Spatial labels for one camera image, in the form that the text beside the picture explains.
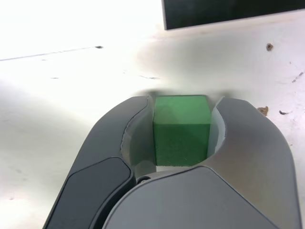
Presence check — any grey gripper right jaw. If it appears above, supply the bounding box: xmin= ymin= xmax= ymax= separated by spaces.
xmin=102 ymin=95 xmax=300 ymax=229

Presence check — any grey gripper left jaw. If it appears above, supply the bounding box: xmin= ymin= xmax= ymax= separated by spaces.
xmin=42 ymin=94 xmax=158 ymax=229

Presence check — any green cube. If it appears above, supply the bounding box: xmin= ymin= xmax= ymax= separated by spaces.
xmin=152 ymin=94 xmax=213 ymax=167

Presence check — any black tape square outline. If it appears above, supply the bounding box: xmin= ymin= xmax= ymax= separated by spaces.
xmin=161 ymin=0 xmax=305 ymax=31

